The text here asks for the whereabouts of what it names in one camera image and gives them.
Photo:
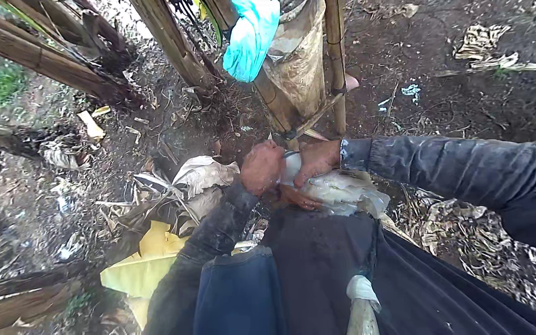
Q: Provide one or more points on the whitish blue plastic cup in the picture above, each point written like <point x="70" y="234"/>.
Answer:
<point x="292" y="167"/>

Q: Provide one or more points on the long brown banana stem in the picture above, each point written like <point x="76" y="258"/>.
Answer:
<point x="35" y="56"/>

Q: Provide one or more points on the large yellow leaf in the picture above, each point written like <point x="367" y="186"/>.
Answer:
<point x="149" y="267"/>

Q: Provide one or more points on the person's left fingers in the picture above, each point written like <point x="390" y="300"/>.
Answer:
<point x="301" y="198"/>

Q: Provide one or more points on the pile of dry leaves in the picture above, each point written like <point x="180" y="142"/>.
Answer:
<point x="198" y="186"/>

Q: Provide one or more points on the slanting bamboo pole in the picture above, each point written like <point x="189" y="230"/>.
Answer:
<point x="275" y="100"/>

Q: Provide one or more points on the person's legs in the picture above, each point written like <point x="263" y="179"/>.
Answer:
<point x="324" y="260"/>

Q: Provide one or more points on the fallen brown trunk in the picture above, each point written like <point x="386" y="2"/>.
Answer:
<point x="21" y="300"/>

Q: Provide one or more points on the person's left forearm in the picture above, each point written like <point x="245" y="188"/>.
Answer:
<point x="203" y="256"/>

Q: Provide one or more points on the pink rounded object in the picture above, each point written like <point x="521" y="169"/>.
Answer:
<point x="351" y="83"/>

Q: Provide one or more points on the dark brown banana stem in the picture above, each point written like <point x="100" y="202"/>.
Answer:
<point x="79" y="30"/>

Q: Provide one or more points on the crumpled beige dry leaf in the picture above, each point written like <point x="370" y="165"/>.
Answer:
<point x="479" y="42"/>

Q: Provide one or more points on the dirty beige sack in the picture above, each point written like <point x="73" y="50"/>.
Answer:
<point x="298" y="63"/>

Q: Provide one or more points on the upright bamboo pole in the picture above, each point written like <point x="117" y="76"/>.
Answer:
<point x="336" y="51"/>

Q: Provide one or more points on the thick brown banana stem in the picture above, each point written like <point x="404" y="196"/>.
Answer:
<point x="170" y="42"/>

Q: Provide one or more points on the light blue scrap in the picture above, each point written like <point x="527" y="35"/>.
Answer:
<point x="411" y="91"/>

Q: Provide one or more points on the stick with white wrapping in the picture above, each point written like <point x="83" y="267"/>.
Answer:
<point x="363" y="314"/>

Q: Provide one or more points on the person's right hand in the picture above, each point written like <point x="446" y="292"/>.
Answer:
<point x="321" y="156"/>

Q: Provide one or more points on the person's right fingers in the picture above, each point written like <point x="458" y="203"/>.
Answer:
<point x="303" y="175"/>

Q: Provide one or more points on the person's right forearm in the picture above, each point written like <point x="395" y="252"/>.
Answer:
<point x="440" y="163"/>

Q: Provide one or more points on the person's left hand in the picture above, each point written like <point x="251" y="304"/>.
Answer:
<point x="262" y="166"/>

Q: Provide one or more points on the small yellow leaf piece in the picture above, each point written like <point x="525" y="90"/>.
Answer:
<point x="91" y="124"/>

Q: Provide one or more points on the translucent plastic bag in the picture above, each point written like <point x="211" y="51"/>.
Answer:
<point x="347" y="191"/>

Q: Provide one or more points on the turquoise plastic bag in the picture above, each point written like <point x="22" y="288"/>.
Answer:
<point x="251" y="39"/>

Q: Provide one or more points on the thin wooden crossbar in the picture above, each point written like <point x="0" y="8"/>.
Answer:
<point x="317" y="117"/>

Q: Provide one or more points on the heap of shredded dry leaves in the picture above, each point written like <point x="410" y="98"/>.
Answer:
<point x="468" y="232"/>

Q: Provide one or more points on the green grass tuft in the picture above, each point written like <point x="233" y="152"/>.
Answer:
<point x="3" y="83"/>

